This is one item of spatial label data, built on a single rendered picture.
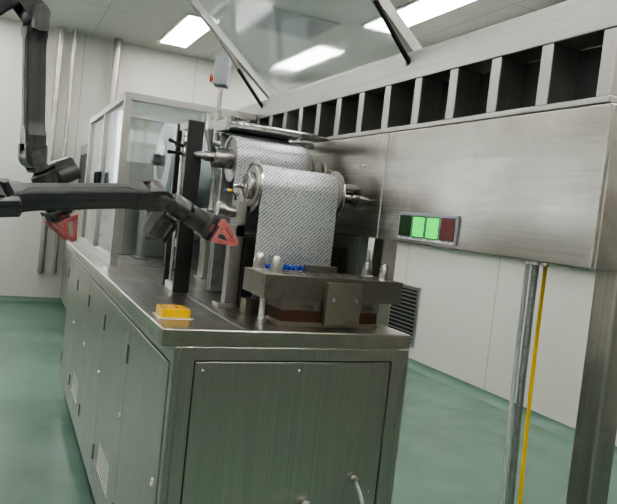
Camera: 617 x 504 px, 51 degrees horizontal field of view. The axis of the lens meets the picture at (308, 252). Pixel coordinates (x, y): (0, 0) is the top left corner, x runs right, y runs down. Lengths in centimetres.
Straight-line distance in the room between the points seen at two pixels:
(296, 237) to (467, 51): 67
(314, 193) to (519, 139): 65
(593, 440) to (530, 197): 51
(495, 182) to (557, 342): 313
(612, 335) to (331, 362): 65
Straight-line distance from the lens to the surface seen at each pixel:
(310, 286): 166
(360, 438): 176
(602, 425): 149
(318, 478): 175
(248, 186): 182
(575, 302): 445
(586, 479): 153
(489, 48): 160
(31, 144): 193
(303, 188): 184
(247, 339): 155
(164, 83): 750
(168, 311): 161
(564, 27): 144
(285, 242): 183
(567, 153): 135
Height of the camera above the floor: 118
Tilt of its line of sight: 3 degrees down
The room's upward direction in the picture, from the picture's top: 6 degrees clockwise
